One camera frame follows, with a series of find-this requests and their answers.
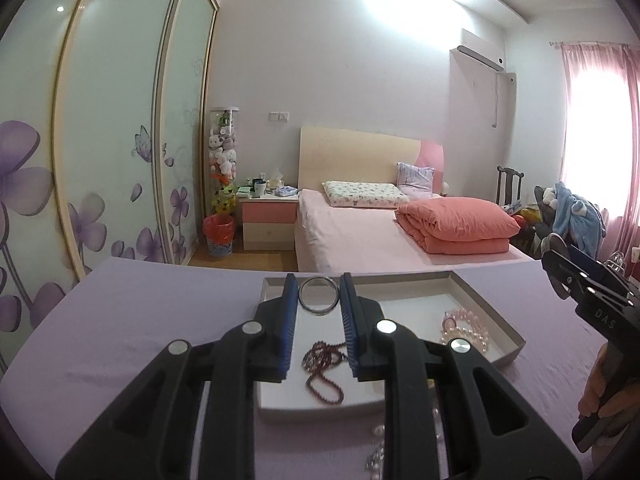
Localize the clear tube of plush toys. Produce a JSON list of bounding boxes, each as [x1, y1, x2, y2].
[[206, 106, 240, 218]]

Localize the folded pink quilt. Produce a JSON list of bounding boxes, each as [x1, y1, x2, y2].
[[395, 197, 522, 256]]

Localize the wide metal bangle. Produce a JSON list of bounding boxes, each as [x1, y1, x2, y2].
[[298, 276, 342, 317]]

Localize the pink curtain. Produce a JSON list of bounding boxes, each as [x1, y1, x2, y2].
[[559, 42, 640, 261]]

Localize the grey chair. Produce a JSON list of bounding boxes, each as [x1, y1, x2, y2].
[[532, 185, 566, 256]]

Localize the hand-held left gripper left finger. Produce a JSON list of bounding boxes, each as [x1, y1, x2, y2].
[[55, 272, 300, 480]]

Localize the grey cardboard tray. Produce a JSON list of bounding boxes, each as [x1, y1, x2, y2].
[[257, 270, 527, 416]]

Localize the blue plush garment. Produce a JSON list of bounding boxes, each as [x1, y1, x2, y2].
[[550, 181, 608, 256]]

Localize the bed with pink sheet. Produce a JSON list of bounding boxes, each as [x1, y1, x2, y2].
[[294, 189, 536, 273]]

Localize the dark wooden chair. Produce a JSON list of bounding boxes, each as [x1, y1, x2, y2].
[[496, 165, 526, 213]]

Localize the person's right hand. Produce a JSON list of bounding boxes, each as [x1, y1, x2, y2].
[[577, 342, 623, 428]]

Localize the small lilac pillow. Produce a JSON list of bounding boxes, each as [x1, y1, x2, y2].
[[396, 162, 436, 196]]

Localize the pink bead bracelet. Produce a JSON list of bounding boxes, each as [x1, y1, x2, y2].
[[439, 308, 492, 356]]

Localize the white air conditioner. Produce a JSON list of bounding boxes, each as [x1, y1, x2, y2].
[[449, 28, 506, 72]]

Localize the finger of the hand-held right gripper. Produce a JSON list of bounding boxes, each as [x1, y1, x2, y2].
[[547, 232, 631, 288], [541, 250, 628, 311]]

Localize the colourful toys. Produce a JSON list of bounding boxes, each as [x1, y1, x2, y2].
[[502, 202, 543, 228]]

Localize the red trash bin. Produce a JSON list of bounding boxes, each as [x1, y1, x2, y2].
[[202, 214, 236, 259]]

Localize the floral print pillow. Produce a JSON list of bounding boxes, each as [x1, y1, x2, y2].
[[321, 180, 410, 208]]

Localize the beige and pink headboard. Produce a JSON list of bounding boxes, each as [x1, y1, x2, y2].
[[299, 126, 445, 196]]

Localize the dark red bead necklace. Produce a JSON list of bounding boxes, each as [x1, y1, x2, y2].
[[301, 340, 348, 406]]

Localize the curtain rod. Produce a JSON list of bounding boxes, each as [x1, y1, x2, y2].
[[549, 40, 636, 48]]

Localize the pink and white nightstand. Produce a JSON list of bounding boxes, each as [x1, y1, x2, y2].
[[237, 194, 300, 251]]

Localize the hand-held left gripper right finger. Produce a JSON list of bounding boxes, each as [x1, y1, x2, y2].
[[339, 272, 583, 480]]

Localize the floral sliding door wardrobe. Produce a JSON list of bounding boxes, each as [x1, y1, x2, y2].
[[0, 0, 221, 376]]

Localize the purple tablecloth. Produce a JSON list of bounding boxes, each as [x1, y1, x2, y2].
[[0, 255, 640, 480]]

